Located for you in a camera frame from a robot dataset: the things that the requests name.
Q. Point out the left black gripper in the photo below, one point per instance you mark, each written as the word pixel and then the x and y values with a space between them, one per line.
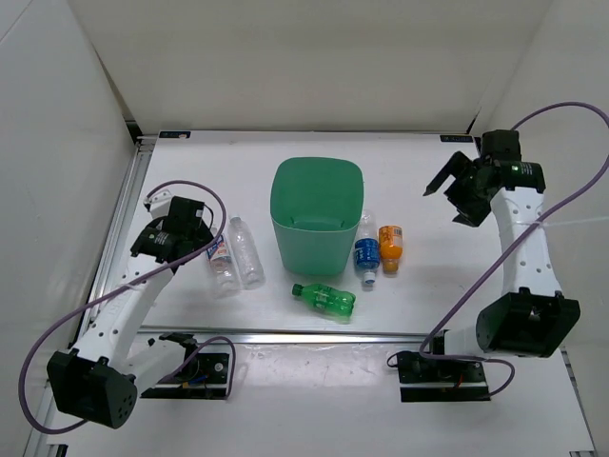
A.
pixel 202 235

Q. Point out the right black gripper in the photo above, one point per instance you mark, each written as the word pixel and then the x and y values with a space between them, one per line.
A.
pixel 459 166

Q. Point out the clear bottle red blue label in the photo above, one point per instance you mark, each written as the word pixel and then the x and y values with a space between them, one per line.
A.
pixel 222 268

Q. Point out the clear plastic bottle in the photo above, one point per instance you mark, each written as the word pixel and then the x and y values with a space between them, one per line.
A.
pixel 245 253

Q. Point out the orange juice bottle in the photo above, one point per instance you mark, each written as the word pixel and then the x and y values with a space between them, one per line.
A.
pixel 391 248

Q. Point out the blue label plastic bottle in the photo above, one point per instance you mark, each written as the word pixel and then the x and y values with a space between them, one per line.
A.
pixel 366 249

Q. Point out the green plastic bottle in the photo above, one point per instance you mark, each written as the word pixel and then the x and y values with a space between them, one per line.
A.
pixel 326 301

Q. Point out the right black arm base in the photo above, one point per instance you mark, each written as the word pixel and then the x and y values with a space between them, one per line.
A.
pixel 446 368

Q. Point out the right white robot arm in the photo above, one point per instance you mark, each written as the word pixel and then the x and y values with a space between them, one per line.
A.
pixel 532 317

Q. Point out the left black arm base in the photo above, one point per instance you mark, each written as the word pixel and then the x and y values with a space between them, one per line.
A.
pixel 207 372

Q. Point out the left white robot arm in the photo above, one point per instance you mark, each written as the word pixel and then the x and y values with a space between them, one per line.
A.
pixel 98 380

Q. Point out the green plastic bin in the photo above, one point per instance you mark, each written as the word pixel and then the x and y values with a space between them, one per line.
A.
pixel 315 206

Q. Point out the blue sticker right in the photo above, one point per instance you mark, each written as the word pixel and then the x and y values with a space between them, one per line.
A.
pixel 454 138

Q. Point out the blue sticker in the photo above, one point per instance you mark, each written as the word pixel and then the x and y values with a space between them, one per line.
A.
pixel 454 138
pixel 174 134

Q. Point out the blue sticker left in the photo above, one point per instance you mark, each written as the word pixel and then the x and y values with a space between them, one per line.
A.
pixel 174 134

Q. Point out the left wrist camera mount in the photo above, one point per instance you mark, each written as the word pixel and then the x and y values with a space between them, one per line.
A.
pixel 157 199

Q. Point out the aluminium table rail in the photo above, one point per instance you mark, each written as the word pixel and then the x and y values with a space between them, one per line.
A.
pixel 287 337

